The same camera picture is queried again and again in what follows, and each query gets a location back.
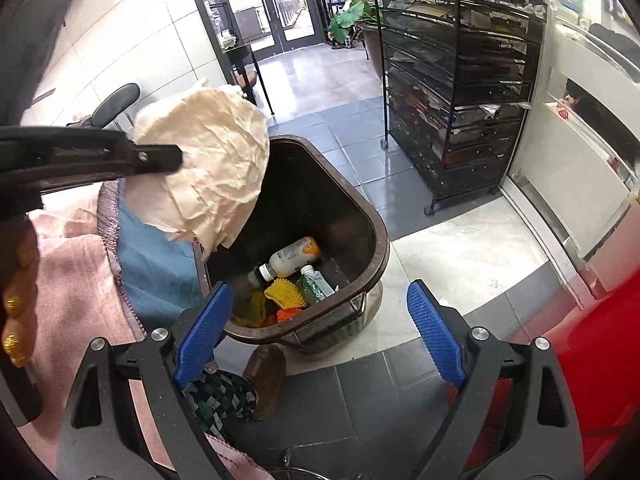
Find orange juice bottle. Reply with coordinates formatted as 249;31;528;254
257;236;322;282

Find glass double doors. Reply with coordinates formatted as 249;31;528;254
210;0;326;56

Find pink polka dot blanket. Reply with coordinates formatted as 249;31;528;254
25;180;271;480

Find dark door frame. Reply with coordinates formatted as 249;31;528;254
182;0;236;88

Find white counter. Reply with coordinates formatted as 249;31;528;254
502;25;640;301

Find green drink carton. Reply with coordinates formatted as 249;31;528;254
295;265;336;306

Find black stool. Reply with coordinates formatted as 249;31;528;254
67;82;142;130

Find black trash can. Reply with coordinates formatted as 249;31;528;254
197;135;391;353

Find cream paper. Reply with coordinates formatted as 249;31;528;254
121;85;271;256

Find yellow plastic wrapper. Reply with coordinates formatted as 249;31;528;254
232;290;271;329

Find yellow foam fruit net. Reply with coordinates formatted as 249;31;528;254
263;277;307;309

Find red plastic object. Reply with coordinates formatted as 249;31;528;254
555;275;640;466

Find black mesh cart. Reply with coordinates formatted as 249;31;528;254
372;0;548;217

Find brown seat chair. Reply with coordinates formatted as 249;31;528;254
220;42;276;116

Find person's patterned trouser leg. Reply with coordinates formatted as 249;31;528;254
182;365;258;441

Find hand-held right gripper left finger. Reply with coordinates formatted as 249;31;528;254
56;281;236;480

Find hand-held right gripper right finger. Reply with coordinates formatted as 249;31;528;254
406;279;586;480

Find person's left hand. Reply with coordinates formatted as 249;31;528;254
0;215;41;368

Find brown shoe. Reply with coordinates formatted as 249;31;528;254
242;344;287;421

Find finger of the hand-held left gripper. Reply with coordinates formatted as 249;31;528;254
40;127;184;197

